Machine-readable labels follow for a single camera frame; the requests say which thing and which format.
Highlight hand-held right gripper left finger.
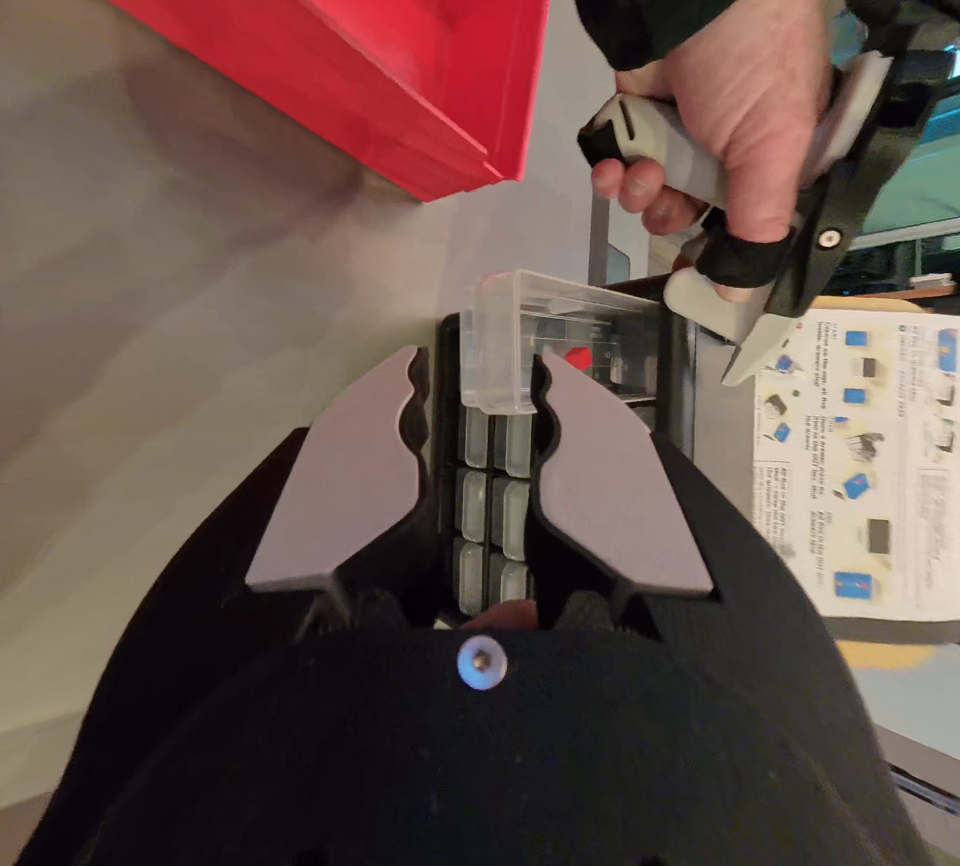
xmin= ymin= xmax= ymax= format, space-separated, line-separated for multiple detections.
xmin=244 ymin=344 xmax=436 ymax=596

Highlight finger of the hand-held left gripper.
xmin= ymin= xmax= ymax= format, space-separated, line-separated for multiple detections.
xmin=721 ymin=311 xmax=810 ymax=387

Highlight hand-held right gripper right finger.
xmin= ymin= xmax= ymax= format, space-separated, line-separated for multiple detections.
xmin=527 ymin=352 xmax=715 ymax=605

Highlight black drawer cabinet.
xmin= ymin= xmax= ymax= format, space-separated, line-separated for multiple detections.
xmin=433 ymin=275 xmax=699 ymax=629

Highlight clear plastic drawer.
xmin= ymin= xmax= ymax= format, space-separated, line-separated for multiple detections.
xmin=459 ymin=269 xmax=663 ymax=416

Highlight grid of clear small drawers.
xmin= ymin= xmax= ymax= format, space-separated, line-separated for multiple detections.
xmin=453 ymin=405 xmax=538 ymax=617

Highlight person's left hand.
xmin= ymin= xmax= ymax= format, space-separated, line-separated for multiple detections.
xmin=591 ymin=0 xmax=837 ymax=305

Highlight printed instruction sheet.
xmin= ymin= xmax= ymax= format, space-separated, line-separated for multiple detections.
xmin=752 ymin=307 xmax=960 ymax=623

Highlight instruction sheet on wooden board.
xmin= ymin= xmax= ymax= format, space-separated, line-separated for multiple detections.
xmin=813 ymin=292 xmax=960 ymax=672

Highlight red plastic bin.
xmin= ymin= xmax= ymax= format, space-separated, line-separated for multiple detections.
xmin=0 ymin=0 xmax=555 ymax=203

